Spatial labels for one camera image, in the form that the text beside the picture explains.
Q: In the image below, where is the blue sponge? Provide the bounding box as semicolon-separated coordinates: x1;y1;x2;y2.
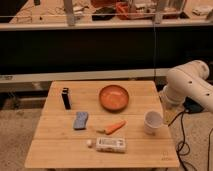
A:
73;112;89;130

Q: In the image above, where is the black rectangular box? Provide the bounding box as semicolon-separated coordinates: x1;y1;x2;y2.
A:
61;87;71;110

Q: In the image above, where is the small white ball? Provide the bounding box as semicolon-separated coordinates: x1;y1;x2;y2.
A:
86;140;93;148

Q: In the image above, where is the wooden folding table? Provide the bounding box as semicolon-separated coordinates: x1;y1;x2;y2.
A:
25;81;179;169

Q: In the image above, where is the black power adapter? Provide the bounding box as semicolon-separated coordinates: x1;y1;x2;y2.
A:
183;98;204;114

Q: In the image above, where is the orange carrot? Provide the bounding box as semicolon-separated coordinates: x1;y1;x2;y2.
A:
98;121;126;135

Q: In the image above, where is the black power cable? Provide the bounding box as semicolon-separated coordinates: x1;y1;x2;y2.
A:
167;109;199;171

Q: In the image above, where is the orange ceramic bowl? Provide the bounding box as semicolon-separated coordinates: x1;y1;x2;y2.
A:
99;85;129;112

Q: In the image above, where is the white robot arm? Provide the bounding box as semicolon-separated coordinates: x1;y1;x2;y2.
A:
162;60;213;113

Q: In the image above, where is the white plastic bottle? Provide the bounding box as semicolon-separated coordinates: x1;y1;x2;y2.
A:
96;137;126;153

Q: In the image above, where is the white paper cup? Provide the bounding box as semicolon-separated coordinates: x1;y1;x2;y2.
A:
144;111;163;135

